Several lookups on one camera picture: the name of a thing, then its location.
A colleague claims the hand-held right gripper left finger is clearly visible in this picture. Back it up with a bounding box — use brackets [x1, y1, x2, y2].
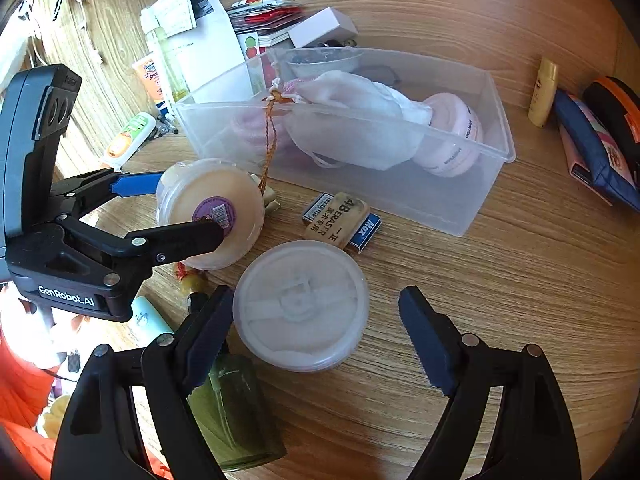
[50, 285, 236, 480]

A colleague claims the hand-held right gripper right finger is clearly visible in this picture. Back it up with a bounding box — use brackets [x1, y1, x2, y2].
[398, 286, 583, 480]

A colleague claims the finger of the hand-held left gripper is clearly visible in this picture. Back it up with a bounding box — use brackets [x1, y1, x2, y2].
[56, 217, 225, 282]
[50, 167, 164, 217]

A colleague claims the cream jar with purple label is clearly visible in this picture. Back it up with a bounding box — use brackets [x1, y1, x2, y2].
[156, 158, 265, 272]

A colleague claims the white round lidded container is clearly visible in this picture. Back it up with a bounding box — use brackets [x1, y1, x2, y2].
[233, 240, 371, 373]

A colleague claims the clear plastic storage box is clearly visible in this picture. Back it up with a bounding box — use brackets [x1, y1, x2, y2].
[173, 47, 517, 237]

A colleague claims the wooden desktop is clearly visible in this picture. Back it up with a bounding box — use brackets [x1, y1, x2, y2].
[50, 0, 640, 480]

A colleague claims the red and yellow charm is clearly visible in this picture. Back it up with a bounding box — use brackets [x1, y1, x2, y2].
[175, 259, 209, 306]

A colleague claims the green white tube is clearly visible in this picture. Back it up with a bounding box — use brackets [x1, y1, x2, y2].
[100, 111, 157, 170]

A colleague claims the light blue tube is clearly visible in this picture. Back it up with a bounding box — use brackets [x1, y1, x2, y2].
[131, 296, 174, 349]

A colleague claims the green glass bottle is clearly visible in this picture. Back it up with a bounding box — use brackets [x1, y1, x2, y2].
[186, 285, 287, 472]

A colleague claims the orange and white sunscreen tube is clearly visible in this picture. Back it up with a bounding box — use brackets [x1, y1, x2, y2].
[132, 55, 171, 118]

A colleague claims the blue staple box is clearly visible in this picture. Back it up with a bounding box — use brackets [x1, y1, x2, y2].
[301, 193, 384, 255]

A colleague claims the clear bottle with yellow liquid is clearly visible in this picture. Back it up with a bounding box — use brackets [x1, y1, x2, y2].
[140, 7, 189, 104]

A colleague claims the beige eraser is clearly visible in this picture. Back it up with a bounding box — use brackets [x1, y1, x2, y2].
[303, 191, 371, 251]

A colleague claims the pink round case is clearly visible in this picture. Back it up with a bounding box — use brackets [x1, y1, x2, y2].
[412, 135, 477, 177]
[422, 92, 485, 158]

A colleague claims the orange cloth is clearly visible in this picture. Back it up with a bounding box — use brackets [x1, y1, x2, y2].
[0, 285, 68, 480]

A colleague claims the stack of red packets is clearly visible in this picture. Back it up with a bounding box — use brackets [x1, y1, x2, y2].
[225, 0, 307, 51]

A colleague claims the white cloth pouch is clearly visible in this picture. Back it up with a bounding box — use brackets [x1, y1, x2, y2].
[285, 71, 433, 171]

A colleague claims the white bowl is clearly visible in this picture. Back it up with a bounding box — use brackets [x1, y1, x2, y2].
[282, 46, 366, 79]

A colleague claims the pink booklet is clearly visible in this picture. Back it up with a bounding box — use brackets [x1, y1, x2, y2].
[559, 125, 597, 184]

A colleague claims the navy blue pouch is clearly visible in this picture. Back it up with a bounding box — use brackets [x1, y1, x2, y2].
[552, 89, 640, 207]

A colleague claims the small white box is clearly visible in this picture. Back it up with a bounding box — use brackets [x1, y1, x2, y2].
[287, 6, 358, 50]

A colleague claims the small yellow bottle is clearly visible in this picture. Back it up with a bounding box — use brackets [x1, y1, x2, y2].
[528, 57, 559, 127]

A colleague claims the black and orange pouch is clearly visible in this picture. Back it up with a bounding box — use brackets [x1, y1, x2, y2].
[582, 76, 640, 161]

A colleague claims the orange braided cord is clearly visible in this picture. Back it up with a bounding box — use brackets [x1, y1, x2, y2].
[257, 87, 302, 197]

